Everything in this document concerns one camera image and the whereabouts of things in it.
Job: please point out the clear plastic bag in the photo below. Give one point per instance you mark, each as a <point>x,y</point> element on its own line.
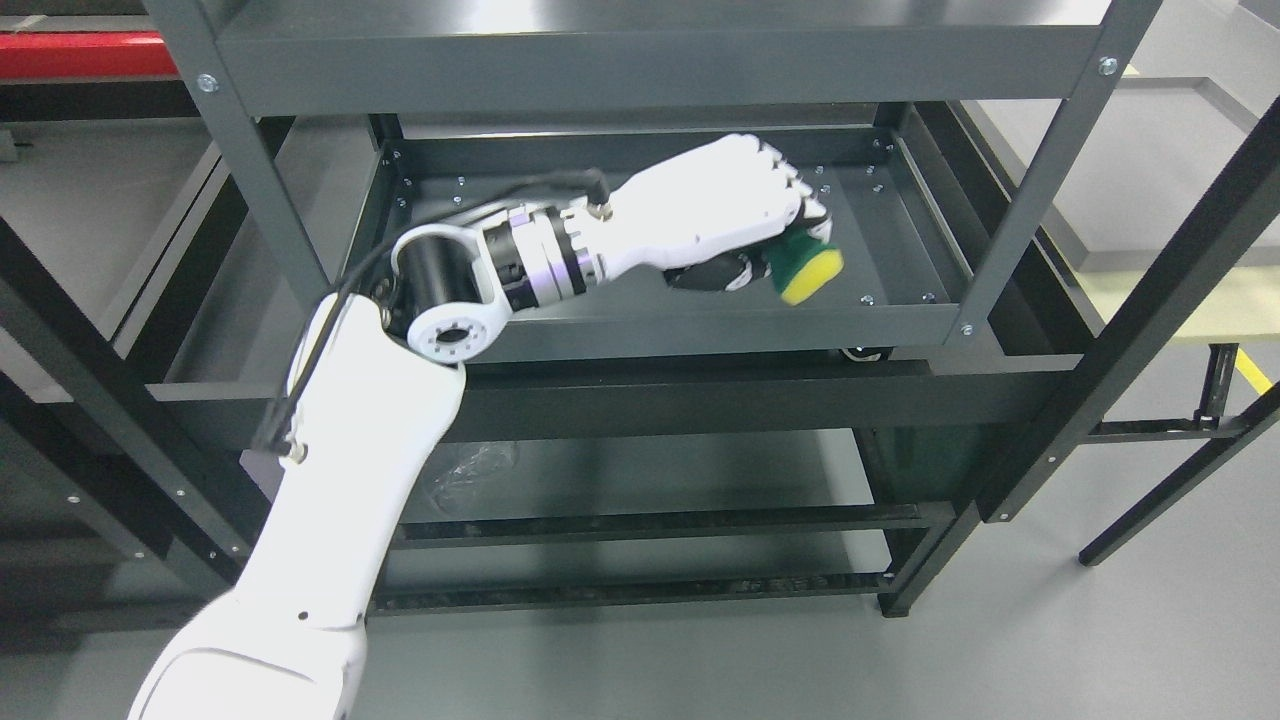
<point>457,473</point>

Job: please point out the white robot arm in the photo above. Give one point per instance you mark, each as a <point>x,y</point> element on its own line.
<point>361,414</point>

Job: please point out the red bar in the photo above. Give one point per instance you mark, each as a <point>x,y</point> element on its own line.
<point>85,54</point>

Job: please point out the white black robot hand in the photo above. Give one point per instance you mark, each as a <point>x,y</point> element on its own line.
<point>703,218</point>

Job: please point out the green yellow sponge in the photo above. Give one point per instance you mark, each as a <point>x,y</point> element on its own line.
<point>801,265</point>

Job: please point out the black metal rack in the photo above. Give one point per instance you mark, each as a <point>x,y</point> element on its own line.
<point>674,446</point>

